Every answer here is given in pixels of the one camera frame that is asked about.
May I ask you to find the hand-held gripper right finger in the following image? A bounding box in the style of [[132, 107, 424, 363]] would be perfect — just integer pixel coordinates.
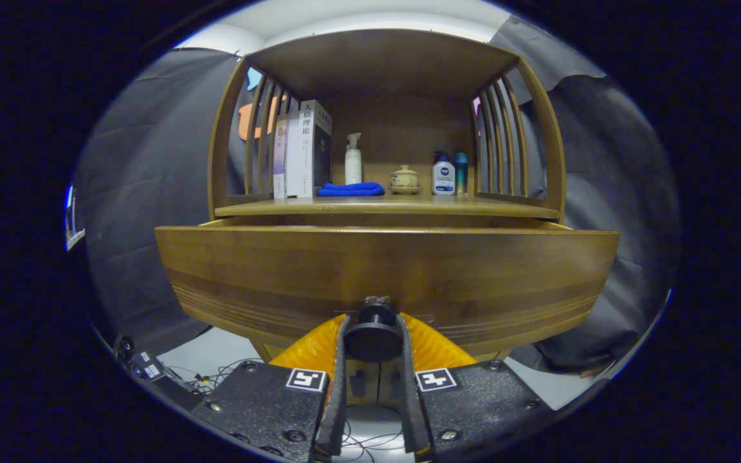
[[396, 313, 554, 460]]

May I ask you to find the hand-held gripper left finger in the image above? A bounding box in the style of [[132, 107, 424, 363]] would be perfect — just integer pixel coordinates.
[[190, 313, 352, 463]]

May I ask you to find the black round drawer knob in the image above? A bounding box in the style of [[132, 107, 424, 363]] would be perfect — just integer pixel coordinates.
[[343, 297, 405, 363]]

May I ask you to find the wooden drawer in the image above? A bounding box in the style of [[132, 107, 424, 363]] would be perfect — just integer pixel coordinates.
[[154, 219, 620, 351]]

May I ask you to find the wooden cabinet countertop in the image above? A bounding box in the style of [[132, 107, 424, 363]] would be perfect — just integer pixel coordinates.
[[214, 164, 560, 220]]

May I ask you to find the wooden cabinet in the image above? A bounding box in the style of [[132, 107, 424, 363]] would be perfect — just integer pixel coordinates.
[[206, 29, 567, 407]]

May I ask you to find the white lotion bottle blue cap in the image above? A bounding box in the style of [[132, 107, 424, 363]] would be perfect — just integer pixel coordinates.
[[432, 151, 456, 196]]

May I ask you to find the blue folded cloth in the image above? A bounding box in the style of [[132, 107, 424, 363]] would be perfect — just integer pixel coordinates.
[[318, 182, 386, 197]]

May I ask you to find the beige lidded teacup with saucer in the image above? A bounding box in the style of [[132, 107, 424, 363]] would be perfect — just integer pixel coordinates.
[[388, 165, 421, 195]]

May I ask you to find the thin pale purple book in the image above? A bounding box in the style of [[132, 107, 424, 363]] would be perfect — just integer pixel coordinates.
[[273, 114, 289, 199]]

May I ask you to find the white spray bottle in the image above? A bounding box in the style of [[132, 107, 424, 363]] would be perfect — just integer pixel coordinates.
[[345, 132, 363, 185]]

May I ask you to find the thick white book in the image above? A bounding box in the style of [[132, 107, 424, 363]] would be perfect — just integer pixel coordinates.
[[285, 100, 333, 198]]

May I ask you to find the tangle of thin cables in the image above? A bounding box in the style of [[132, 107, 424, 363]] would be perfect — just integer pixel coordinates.
[[338, 421, 410, 463]]

